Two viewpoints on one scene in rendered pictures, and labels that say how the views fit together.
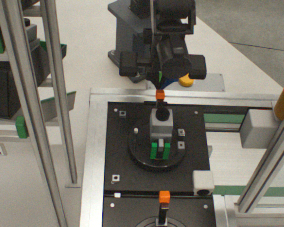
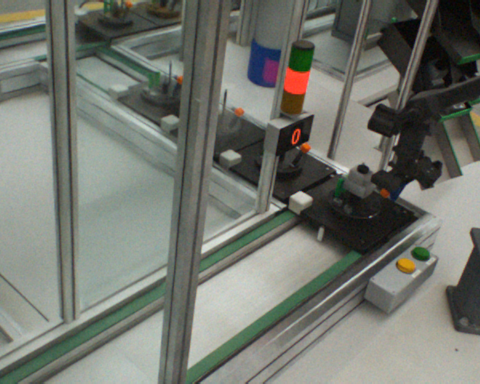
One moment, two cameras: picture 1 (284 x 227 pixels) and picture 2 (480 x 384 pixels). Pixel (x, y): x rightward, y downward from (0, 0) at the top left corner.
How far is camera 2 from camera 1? 180 cm
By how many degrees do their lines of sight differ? 84
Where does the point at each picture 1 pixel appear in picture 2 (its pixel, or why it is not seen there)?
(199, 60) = (387, 176)
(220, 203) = (276, 203)
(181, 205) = (296, 186)
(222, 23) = not seen: outside the picture
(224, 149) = (316, 256)
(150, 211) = (306, 176)
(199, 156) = (322, 216)
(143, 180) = (330, 186)
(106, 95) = (427, 224)
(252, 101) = (342, 284)
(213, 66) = (429, 360)
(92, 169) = not seen: hidden behind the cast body
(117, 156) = not seen: hidden behind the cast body
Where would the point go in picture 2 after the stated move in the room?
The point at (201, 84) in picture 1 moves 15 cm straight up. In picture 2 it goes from (393, 272) to (410, 221)
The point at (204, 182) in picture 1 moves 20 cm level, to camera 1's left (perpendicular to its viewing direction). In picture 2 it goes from (298, 195) to (348, 173)
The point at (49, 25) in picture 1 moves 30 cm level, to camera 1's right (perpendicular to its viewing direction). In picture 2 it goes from (418, 43) to (341, 66)
